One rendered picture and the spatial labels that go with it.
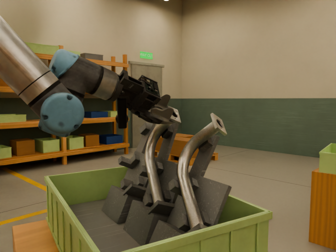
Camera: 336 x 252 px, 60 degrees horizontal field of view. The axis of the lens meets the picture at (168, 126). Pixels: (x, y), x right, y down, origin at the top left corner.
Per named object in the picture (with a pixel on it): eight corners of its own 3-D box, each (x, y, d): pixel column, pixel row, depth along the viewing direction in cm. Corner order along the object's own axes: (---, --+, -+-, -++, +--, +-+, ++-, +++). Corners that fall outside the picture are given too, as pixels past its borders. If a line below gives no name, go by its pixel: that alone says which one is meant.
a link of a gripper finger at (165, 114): (186, 118, 81) (158, 103, 77) (173, 131, 84) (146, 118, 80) (185, 111, 83) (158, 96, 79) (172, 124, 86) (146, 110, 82)
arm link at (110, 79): (89, 100, 72) (90, 80, 77) (106, 107, 74) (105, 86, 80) (104, 79, 68) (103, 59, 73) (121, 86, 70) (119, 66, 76)
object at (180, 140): (150, 156, 627) (150, 135, 623) (177, 151, 681) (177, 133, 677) (190, 165, 537) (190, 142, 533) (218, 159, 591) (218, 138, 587)
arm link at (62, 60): (42, 80, 70) (55, 47, 70) (85, 96, 75) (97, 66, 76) (47, 80, 63) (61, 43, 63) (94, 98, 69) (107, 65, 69)
